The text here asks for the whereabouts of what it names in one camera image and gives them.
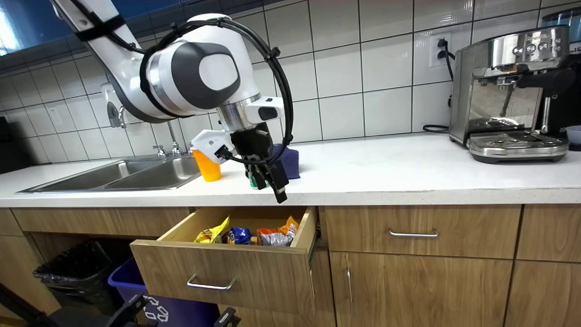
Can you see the closed wooden drawer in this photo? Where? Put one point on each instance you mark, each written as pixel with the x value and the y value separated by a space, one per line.
pixel 551 231
pixel 422 218

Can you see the bin with black bag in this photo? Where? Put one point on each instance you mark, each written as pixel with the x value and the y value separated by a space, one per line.
pixel 77 272

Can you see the steel espresso machine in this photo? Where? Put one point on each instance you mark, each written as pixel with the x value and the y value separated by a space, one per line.
pixel 504 91

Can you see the yellow snack packet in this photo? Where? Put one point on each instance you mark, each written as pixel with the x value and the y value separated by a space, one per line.
pixel 209 234

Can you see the wooden cabinet door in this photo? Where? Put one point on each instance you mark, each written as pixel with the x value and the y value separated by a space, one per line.
pixel 544 295
pixel 422 295

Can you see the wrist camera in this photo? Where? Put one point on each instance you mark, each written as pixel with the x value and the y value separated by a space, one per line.
pixel 208 142

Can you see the small green object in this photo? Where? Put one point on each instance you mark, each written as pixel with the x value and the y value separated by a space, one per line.
pixel 251 182

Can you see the steel double sink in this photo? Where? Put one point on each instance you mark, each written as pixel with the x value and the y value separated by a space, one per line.
pixel 113 175

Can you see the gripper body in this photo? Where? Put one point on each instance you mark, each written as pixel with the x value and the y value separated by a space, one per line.
pixel 253 145

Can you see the white wall soap dispenser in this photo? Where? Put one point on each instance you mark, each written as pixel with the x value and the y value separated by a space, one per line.
pixel 112 106

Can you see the open wooden drawer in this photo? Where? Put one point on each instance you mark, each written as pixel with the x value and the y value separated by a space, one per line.
pixel 227 272

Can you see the blue cloth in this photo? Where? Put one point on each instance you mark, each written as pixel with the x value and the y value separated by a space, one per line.
pixel 290 161

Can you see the white wall socket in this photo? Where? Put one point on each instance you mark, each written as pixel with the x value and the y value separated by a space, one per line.
pixel 436 51

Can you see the orange and silver snack packet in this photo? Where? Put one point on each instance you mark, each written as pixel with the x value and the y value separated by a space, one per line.
pixel 278 235

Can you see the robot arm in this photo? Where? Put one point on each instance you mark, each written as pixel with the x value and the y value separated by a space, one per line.
pixel 136 68

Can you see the blue recycling bin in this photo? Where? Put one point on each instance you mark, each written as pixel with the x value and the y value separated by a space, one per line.
pixel 181 313

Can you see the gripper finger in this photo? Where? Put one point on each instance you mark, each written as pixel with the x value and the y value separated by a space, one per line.
pixel 277 184
pixel 257 178

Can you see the orange plastic cup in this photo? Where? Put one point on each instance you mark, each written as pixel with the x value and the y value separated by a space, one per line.
pixel 208 169

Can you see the chrome tap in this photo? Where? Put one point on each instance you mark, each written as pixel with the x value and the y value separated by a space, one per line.
pixel 174 144

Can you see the blue snack packet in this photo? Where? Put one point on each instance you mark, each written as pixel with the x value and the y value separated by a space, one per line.
pixel 239 235

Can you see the pale blue bowl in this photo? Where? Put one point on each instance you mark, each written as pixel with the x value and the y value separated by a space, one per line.
pixel 574 135

